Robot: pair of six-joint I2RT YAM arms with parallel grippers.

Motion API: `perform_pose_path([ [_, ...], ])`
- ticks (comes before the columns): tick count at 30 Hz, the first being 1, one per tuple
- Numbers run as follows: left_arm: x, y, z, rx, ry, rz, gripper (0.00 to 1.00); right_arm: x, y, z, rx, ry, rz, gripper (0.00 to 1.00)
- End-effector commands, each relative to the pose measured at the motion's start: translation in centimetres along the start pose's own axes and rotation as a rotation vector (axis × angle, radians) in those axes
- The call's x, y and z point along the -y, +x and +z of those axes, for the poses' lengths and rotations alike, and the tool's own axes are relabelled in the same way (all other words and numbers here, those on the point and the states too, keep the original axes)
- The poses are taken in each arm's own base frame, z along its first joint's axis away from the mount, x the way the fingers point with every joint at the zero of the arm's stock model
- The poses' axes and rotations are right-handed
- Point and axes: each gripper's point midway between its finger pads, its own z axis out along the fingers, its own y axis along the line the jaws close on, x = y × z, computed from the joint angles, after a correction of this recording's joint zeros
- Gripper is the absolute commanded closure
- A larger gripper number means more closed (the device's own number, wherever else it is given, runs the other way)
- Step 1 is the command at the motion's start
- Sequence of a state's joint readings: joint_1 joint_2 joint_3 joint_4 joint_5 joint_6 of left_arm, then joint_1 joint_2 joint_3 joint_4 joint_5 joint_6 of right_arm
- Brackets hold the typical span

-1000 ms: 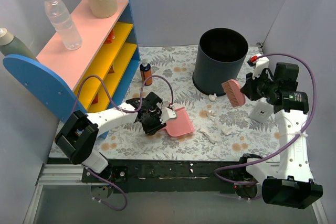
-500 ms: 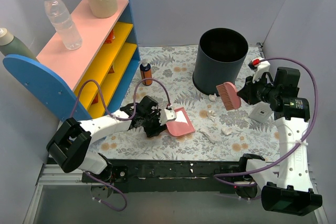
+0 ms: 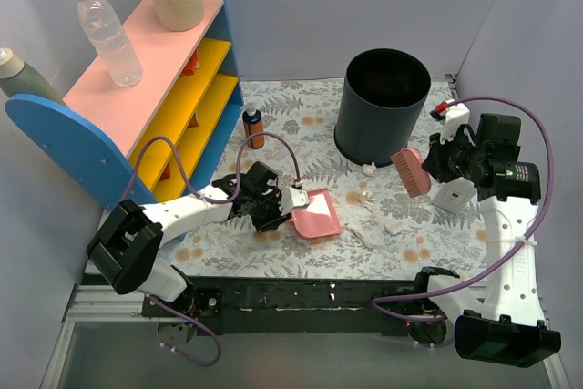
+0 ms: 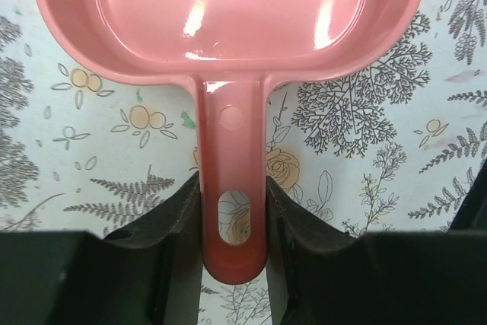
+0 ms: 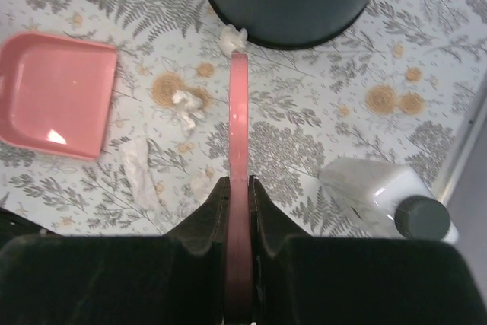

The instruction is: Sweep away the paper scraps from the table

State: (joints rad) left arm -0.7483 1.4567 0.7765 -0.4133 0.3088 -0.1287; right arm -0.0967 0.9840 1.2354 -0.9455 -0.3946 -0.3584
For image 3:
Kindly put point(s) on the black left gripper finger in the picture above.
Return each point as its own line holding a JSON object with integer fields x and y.
{"x": 261, "y": 222}
{"x": 275, "y": 219}

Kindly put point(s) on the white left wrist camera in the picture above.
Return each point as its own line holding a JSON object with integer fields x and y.
{"x": 293, "y": 198}

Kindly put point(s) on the clear plastic water bottle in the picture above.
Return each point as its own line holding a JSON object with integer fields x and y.
{"x": 105, "y": 32}

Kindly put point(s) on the pink dustpan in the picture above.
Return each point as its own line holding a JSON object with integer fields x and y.
{"x": 319, "y": 219}

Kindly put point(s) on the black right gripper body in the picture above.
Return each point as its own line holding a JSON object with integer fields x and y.
{"x": 435, "y": 163}

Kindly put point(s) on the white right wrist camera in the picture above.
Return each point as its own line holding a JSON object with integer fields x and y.
{"x": 451, "y": 115}

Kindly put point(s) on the blue pink yellow shelf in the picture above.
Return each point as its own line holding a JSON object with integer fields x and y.
{"x": 153, "y": 140}

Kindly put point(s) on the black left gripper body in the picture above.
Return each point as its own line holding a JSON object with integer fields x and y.
{"x": 275, "y": 209}

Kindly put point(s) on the green metal bottle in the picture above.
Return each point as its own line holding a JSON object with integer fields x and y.
{"x": 17, "y": 77}

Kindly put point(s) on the dark blue trash bin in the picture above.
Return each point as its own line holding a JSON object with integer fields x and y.
{"x": 384, "y": 91}

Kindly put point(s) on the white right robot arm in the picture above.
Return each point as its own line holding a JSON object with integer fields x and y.
{"x": 508, "y": 326}

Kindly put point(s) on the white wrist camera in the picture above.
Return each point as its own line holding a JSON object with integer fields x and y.
{"x": 451, "y": 115}
{"x": 293, "y": 198}

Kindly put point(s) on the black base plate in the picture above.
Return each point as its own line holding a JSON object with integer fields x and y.
{"x": 263, "y": 305}

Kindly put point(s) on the pink hand brush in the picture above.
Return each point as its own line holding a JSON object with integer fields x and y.
{"x": 408, "y": 163}

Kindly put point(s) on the floral table mat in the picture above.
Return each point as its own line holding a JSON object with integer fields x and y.
{"x": 300, "y": 117}

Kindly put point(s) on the brown small bottle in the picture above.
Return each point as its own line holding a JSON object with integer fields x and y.
{"x": 252, "y": 122}

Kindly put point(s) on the white box with knob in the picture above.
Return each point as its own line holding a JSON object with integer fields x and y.
{"x": 453, "y": 196}

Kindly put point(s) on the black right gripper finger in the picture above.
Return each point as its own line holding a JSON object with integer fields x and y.
{"x": 436, "y": 160}
{"x": 447, "y": 175}

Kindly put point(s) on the orange item in shelf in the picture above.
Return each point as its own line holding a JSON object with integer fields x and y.
{"x": 191, "y": 65}

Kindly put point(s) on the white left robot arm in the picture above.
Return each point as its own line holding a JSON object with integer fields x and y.
{"x": 125, "y": 248}

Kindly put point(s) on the white paper scrap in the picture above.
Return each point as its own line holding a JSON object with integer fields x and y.
{"x": 393, "y": 227}
{"x": 369, "y": 169}
{"x": 369, "y": 240}
{"x": 366, "y": 199}

